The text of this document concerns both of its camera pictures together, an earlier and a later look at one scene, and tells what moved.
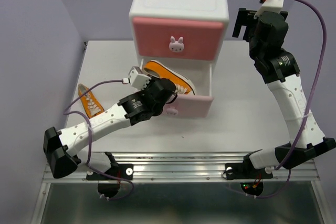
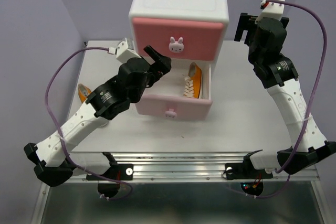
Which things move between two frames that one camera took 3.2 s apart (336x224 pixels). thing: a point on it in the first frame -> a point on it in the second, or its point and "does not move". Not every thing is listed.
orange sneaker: (157, 70) -> (193, 82)
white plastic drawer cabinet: (179, 20) does not move
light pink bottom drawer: (200, 105) does not move
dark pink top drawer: (202, 40) does not move
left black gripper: (151, 81) -> (163, 63)
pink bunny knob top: (176, 46) does not move
